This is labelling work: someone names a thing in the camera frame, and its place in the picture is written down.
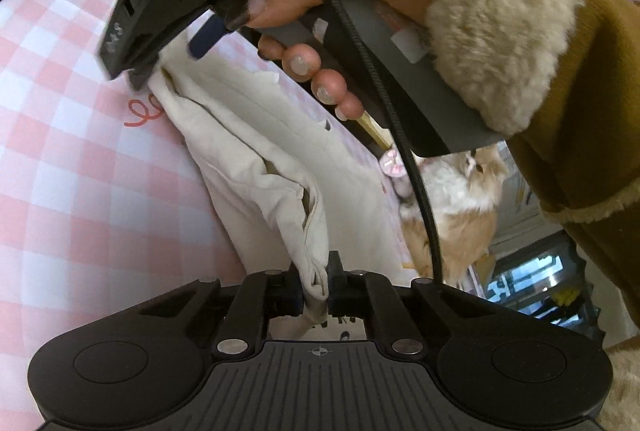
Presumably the person's right forearm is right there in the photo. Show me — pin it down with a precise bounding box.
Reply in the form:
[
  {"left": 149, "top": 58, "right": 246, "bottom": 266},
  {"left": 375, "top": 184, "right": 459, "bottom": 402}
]
[{"left": 425, "top": 0, "right": 640, "bottom": 342}]

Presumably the pink checked cartoon desk mat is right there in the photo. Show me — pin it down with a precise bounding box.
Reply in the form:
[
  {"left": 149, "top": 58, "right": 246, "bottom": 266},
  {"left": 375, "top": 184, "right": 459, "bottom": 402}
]
[{"left": 0, "top": 0, "right": 416, "bottom": 412}]

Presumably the orange and white cat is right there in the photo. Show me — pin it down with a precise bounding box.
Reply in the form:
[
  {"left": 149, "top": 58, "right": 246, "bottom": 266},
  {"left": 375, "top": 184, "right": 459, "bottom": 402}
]
[{"left": 397, "top": 142, "right": 508, "bottom": 287}]

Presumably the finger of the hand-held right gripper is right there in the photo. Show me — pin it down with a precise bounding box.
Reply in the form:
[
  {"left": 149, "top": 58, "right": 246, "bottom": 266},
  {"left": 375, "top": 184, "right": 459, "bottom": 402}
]
[
  {"left": 127, "top": 58, "right": 163, "bottom": 93},
  {"left": 187, "top": 14, "right": 228, "bottom": 61}
]

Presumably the cream printed t-shirt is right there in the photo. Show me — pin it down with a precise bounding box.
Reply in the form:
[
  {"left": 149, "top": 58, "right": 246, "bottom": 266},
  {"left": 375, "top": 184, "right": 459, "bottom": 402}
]
[{"left": 145, "top": 34, "right": 406, "bottom": 342}]

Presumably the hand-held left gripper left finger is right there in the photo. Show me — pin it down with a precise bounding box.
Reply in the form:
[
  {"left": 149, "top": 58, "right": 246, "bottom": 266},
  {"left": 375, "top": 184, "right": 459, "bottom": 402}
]
[{"left": 135, "top": 261, "right": 303, "bottom": 359}]

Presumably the pink plush bunny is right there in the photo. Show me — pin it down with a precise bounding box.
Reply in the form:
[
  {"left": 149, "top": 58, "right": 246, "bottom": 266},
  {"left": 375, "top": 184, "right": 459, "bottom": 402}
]
[{"left": 379, "top": 148, "right": 408, "bottom": 177}]

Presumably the black braided cable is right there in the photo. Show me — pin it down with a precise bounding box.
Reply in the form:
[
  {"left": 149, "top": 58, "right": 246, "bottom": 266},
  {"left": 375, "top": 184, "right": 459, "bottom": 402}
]
[{"left": 270, "top": 0, "right": 446, "bottom": 286}]

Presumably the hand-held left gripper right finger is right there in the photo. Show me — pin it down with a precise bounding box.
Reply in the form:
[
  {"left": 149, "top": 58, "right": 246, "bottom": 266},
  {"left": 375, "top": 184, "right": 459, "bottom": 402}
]
[{"left": 326, "top": 251, "right": 496, "bottom": 358}]

